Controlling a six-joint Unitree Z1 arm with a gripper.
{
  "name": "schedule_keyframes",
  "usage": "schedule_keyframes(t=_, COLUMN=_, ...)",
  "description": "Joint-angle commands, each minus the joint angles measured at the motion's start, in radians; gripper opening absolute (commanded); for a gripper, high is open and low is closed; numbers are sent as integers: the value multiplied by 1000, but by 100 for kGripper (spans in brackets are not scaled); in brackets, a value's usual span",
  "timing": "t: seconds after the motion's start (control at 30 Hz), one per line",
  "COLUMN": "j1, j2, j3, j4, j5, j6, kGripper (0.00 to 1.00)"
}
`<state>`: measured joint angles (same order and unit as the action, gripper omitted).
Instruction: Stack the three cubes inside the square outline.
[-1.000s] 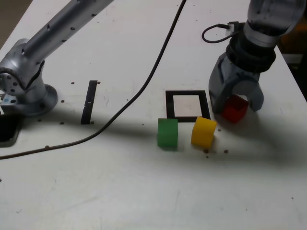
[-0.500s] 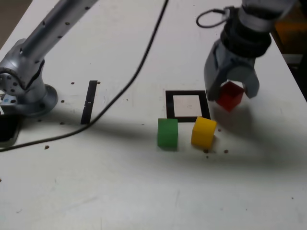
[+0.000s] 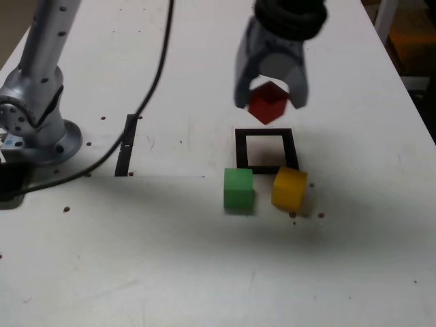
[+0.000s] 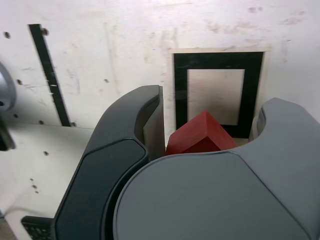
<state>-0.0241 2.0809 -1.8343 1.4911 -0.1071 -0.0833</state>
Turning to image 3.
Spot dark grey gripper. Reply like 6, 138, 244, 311
234, 16, 310, 110

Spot red cube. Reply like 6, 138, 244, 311
247, 80, 290, 126

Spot yellow cube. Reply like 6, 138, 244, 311
270, 166, 309, 209

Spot green cube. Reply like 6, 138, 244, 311
223, 167, 255, 211

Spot black tape square outline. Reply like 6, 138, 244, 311
234, 127, 300, 175

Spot white board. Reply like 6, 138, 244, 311
401, 75, 431, 91

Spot yellow box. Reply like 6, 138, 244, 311
388, 25, 436, 75

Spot black tape strip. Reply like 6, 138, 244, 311
114, 114, 140, 177

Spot black cable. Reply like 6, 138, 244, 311
0, 0, 176, 201

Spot white frame post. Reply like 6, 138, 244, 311
373, 0, 402, 45

